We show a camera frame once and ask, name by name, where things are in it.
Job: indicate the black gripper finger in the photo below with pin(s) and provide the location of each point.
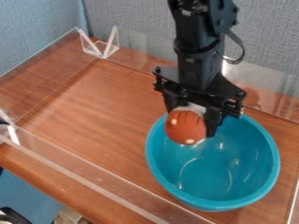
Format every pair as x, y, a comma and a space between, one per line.
212, 119
170, 102

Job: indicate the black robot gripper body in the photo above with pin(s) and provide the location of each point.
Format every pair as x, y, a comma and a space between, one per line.
222, 93

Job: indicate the brown plush mushroom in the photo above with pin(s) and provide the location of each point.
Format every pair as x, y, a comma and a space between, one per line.
184, 125

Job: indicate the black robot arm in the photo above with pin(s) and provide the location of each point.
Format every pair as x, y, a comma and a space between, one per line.
196, 82

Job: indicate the blue plastic bowl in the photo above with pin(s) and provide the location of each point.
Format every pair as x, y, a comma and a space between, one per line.
224, 173

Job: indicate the clear acrylic back barrier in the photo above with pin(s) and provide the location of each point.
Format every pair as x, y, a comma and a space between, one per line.
272, 90

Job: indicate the clear acrylic barrier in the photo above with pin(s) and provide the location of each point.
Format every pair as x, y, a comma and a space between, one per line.
131, 196
272, 90
41, 76

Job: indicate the clear acrylic left barrier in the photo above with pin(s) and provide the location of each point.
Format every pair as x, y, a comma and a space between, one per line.
41, 76

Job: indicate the clear acrylic front barrier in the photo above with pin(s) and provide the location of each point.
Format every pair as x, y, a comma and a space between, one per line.
131, 196

